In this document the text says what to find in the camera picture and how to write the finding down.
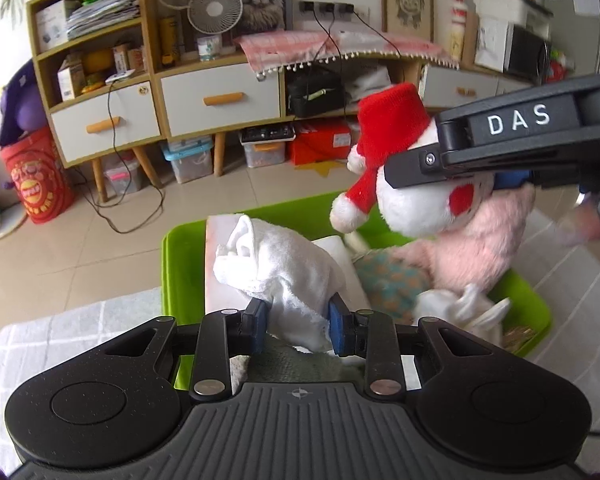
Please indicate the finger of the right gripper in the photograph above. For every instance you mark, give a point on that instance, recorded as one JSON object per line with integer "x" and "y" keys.
{"x": 509, "y": 180}
{"x": 416, "y": 166}

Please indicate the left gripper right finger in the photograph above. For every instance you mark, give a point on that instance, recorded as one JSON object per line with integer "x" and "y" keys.
{"x": 371, "y": 335}

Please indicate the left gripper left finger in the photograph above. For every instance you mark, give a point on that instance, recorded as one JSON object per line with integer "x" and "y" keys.
{"x": 220, "y": 336}

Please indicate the Santa Claus plush toy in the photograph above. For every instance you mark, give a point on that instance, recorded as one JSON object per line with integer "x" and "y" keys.
{"x": 392, "y": 121}

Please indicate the white towel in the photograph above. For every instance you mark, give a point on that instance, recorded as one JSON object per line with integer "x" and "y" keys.
{"x": 295, "y": 277}

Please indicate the white cloth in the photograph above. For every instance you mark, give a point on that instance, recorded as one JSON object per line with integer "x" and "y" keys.
{"x": 472, "y": 311}

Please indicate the grey knit cloth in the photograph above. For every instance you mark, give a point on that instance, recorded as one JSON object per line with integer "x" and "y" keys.
{"x": 281, "y": 362}

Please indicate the red cardboard box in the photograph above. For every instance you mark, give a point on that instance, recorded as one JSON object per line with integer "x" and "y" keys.
{"x": 320, "y": 140}

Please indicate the black white microwave oven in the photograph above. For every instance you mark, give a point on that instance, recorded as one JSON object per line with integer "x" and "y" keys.
{"x": 511, "y": 49}

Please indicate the black bag in cabinet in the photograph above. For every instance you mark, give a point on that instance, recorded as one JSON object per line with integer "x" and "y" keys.
{"x": 314, "y": 92}

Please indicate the green plastic cookie bin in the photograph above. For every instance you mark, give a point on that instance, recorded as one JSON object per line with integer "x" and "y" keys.
{"x": 182, "y": 275}

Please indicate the framed cartoon girl picture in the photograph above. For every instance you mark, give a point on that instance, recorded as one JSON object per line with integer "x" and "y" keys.
{"x": 414, "y": 18}

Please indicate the grey checked table cloth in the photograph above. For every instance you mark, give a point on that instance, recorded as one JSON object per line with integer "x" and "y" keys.
{"x": 567, "y": 279}

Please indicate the clear storage box blue lid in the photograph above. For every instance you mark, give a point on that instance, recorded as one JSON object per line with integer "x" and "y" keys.
{"x": 190, "y": 159}

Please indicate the pink lace cabinet cloth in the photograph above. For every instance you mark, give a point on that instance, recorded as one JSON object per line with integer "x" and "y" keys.
{"x": 270, "y": 52}

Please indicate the framed cat picture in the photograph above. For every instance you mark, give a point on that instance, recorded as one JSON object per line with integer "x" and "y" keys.
{"x": 262, "y": 2}

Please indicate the white cup on cabinet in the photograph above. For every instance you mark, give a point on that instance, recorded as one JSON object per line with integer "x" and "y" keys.
{"x": 209, "y": 47}

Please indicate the white desk fan front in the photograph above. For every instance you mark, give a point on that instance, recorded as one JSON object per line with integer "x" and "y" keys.
{"x": 214, "y": 17}

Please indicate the red snack bucket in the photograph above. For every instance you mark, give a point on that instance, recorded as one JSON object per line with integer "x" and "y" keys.
{"x": 35, "y": 170}

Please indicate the purple plush toy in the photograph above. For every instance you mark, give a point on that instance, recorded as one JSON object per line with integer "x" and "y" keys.
{"x": 21, "y": 106}

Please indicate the wooden cabinet with drawers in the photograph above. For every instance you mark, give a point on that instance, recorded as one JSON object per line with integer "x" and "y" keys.
{"x": 159, "y": 103}

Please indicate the stack of papers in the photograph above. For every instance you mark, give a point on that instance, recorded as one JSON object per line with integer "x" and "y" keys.
{"x": 101, "y": 14}

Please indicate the white box on shelf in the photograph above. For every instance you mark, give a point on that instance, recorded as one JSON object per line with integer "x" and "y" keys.
{"x": 52, "y": 24}

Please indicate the clear storage box orange handle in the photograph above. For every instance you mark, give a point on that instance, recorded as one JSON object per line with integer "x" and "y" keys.
{"x": 266, "y": 145}

